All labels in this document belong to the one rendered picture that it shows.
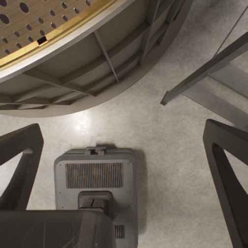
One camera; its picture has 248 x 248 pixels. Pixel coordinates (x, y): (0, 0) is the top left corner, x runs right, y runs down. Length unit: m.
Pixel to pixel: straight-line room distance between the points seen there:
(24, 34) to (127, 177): 1.10
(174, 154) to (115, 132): 0.46
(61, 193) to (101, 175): 0.28
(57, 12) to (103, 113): 1.21
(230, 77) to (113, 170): 0.82
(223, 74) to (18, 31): 0.84
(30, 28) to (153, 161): 1.35
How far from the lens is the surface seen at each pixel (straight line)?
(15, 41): 0.45
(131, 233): 1.54
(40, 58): 0.46
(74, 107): 1.60
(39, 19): 0.44
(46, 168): 1.75
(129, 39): 0.83
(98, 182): 1.41
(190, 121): 1.64
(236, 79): 1.07
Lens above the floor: 1.57
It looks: 85 degrees down
